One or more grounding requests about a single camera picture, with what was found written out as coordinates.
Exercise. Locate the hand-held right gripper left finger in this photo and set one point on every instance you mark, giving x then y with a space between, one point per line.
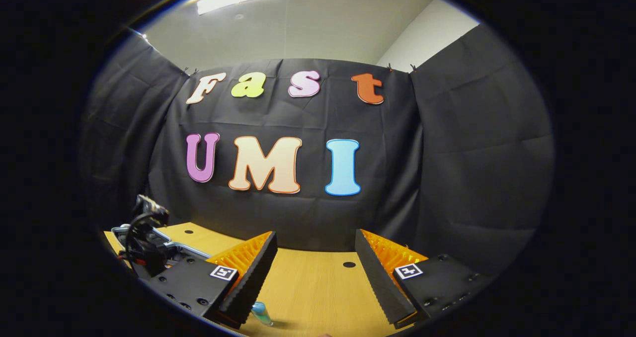
253 277

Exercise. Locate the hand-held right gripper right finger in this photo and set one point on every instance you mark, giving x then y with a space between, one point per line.
380 282

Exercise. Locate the blue skin care tube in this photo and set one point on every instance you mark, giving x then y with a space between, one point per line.
261 313

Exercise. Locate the black backdrop cloth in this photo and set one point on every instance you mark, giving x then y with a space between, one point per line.
447 153

